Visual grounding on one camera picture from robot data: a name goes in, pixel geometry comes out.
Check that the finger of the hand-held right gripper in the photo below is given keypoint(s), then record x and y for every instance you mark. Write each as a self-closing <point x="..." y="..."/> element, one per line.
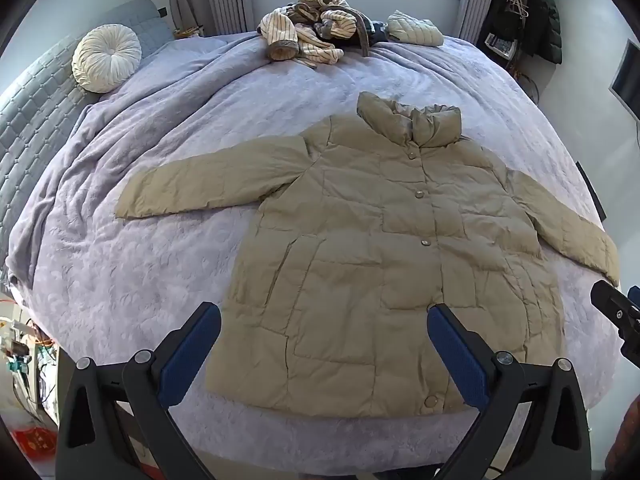
<point x="612" y="306"/>
<point x="634" y="296"/>

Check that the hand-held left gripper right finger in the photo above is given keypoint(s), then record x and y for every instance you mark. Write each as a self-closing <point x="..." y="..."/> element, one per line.
<point x="457" y="355"/>

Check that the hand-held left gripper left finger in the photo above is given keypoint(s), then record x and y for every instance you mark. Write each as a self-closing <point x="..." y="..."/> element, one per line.
<point x="192" y="355"/>

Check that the khaki puffer jacket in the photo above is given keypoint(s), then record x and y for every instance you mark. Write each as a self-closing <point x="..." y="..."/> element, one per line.
<point x="375" y="260"/>

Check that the lavender fleece blanket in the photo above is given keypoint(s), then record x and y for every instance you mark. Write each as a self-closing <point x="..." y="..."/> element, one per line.
<point x="175" y="260"/>

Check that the red printed bag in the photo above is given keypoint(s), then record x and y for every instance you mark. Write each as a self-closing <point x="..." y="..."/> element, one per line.
<point x="35" y="440"/>

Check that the grey quilted headboard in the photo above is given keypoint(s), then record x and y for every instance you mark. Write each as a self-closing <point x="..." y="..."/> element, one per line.
<point x="30" y="125"/>

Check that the blue white printed box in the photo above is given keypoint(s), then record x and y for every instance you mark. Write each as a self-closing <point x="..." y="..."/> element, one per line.
<point x="500" y="46"/>

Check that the black hanging coats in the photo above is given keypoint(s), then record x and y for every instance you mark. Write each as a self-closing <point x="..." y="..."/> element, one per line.
<point x="542" y="15"/>

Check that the round white pleated pillow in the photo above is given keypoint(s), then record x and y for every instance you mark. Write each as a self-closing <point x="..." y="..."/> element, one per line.
<point x="105" y="57"/>

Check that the bedside yellow clutter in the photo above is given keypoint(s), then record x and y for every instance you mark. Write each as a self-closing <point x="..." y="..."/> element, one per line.
<point x="187" y="31"/>

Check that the folded pale quilted jacket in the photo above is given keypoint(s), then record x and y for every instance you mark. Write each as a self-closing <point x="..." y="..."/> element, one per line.
<point x="412" y="30"/>

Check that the dark navy garment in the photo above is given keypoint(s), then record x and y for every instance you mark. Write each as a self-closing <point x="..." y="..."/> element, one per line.
<point x="377" y="34"/>

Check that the cream striped robe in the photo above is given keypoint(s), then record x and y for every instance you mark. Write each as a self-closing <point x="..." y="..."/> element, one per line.
<point x="280" y="27"/>

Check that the wall mounted television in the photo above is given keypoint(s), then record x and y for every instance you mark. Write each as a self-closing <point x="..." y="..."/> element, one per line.
<point x="627" y="80"/>

